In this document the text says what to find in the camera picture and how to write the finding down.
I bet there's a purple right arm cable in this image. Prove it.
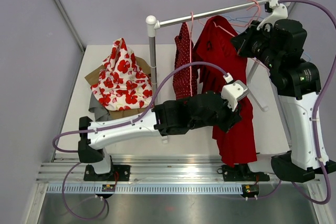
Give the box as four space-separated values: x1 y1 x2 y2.
279 0 336 205

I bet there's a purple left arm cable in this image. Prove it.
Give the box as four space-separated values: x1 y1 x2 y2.
52 61 230 221

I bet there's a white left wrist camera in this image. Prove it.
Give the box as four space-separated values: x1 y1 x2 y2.
220 73 248 112

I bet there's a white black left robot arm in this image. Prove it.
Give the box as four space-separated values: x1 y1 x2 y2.
78 91 242 180

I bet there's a red polka dot garment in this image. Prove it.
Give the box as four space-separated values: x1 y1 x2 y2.
173 23 197 100

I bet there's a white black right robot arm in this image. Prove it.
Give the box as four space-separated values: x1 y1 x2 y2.
230 19 335 183

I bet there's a red skirt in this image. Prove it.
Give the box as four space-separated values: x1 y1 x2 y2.
193 16 257 167

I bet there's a tan skirt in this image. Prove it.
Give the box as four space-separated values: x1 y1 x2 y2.
85 57 153 121

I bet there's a red white floral garment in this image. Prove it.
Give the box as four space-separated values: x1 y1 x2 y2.
90 38 153 111

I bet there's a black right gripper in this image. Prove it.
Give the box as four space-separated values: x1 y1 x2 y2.
231 20 280 71

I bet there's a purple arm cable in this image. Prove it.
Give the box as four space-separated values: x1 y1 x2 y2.
279 0 336 205
52 61 230 221

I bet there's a silver clothes rack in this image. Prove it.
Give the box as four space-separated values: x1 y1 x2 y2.
145 0 289 149

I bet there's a white slotted cable duct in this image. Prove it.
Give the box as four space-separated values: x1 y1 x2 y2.
47 183 243 195

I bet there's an aluminium mounting rail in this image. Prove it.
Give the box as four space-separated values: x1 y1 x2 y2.
35 153 321 184

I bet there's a grey pleated skirt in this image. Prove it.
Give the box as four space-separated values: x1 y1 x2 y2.
88 94 111 122

